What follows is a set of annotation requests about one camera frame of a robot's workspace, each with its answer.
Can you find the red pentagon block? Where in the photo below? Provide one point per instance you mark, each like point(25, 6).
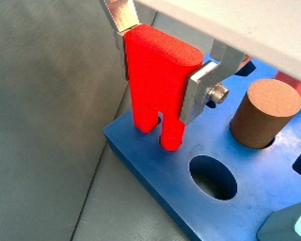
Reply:
point(291, 81)

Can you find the light blue rectangular block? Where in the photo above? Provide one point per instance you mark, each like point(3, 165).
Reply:
point(283, 225)

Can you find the blue shape sorter board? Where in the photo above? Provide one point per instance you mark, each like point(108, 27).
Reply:
point(216, 186)

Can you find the red two-legged block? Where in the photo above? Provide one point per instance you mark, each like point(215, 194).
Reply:
point(160, 61)

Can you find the brown cylinder block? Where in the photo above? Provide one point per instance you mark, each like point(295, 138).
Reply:
point(269, 105)

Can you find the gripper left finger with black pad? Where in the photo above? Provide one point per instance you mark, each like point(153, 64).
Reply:
point(124, 19)

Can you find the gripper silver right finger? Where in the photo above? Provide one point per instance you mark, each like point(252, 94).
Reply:
point(204, 87)

